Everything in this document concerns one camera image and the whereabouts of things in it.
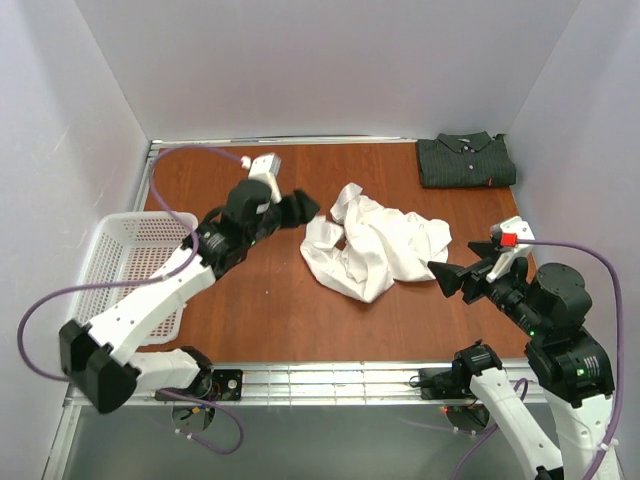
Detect white long sleeve shirt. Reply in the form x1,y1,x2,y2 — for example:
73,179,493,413
300,183,452,303

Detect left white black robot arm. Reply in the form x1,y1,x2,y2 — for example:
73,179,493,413
59,180,320,414

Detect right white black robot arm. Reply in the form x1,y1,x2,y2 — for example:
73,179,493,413
429,233,623,479

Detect folded dark green shirt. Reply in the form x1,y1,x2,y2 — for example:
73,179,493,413
416,131,517,189

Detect white plastic basket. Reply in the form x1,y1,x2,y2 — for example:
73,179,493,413
71,211,198,346

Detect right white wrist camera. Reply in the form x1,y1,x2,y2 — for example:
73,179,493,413
486,216,535,283

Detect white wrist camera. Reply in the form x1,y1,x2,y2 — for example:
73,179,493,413
486,216,535,283
240,153,282,203

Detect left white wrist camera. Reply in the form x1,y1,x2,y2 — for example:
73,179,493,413
240,153,282,203

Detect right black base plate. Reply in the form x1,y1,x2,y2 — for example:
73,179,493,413
408,368,475,400

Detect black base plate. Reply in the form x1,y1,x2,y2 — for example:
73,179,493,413
167,369,243,401
408,368,475,400

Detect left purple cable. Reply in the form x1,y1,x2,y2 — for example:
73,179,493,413
17,146,251,384

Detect purple cable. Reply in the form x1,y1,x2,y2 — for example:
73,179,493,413
17,146,251,384
519,239,626,480

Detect aluminium table frame rail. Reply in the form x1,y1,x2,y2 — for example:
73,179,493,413
64,362,551,407

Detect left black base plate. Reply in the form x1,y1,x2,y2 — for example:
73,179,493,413
167,369,243,401

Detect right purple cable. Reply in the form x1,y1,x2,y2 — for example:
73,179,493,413
519,239,626,480

